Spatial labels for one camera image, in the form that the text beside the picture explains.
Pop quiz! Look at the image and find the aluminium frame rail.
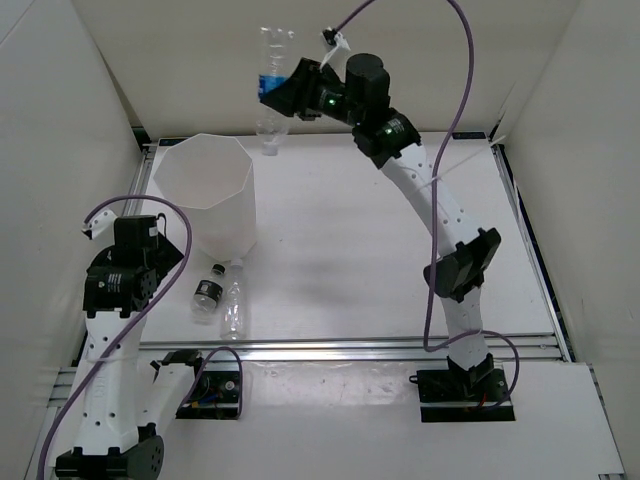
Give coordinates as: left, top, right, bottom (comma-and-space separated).
49, 134, 571, 480

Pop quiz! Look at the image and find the black label plastic bottle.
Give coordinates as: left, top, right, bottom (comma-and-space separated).
191, 263, 226, 324

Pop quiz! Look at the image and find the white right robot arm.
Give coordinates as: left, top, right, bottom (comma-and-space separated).
292, 54, 501, 400

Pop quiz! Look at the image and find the blue label plastic bottle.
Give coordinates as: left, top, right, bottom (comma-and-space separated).
256, 26, 295, 156

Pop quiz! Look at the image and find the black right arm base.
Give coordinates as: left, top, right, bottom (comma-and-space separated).
409, 368, 516, 423

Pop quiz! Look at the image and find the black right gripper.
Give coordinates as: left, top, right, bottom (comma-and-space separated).
260, 60, 363, 129

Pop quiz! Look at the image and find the clear unlabeled plastic bottle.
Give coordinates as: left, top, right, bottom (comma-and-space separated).
220, 259, 249, 341

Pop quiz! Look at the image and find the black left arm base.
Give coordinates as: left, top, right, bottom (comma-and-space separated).
176, 346, 244, 421

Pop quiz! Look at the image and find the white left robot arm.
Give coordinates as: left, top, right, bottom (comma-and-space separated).
37, 195, 210, 479

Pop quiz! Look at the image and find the white octagonal bin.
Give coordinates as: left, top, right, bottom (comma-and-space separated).
154, 133, 257, 261

